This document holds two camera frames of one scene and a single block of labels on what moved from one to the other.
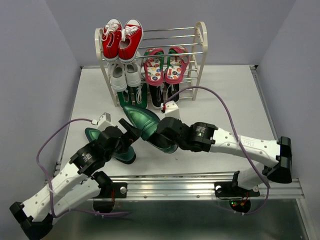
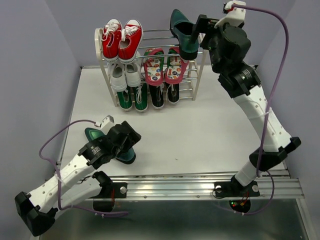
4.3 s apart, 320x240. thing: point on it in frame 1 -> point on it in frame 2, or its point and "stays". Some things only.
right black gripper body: x=182 y=145 -> x=211 y=41
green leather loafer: x=146 y=124 -> x=182 y=29
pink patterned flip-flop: x=176 y=65 stays
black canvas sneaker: x=156 y=93 stays
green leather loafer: x=126 y=155 stays
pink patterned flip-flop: x=153 y=67 stays
